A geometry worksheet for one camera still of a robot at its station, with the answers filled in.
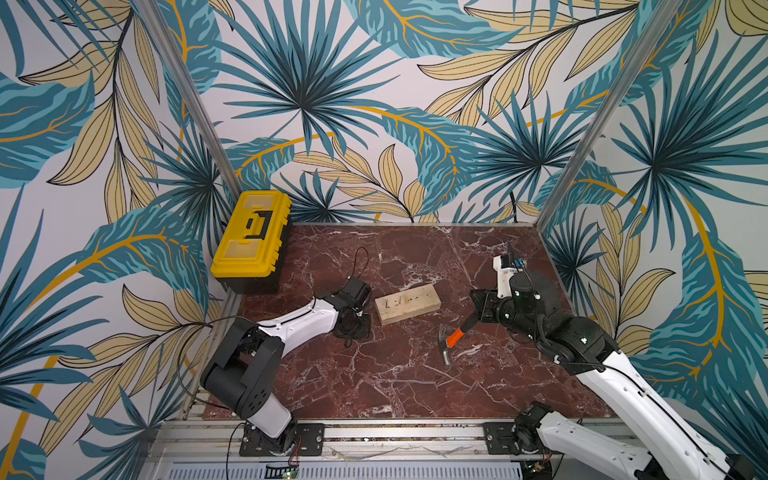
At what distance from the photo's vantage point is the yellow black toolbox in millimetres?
896

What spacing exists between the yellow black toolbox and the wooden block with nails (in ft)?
1.14

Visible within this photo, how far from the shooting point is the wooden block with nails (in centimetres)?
94
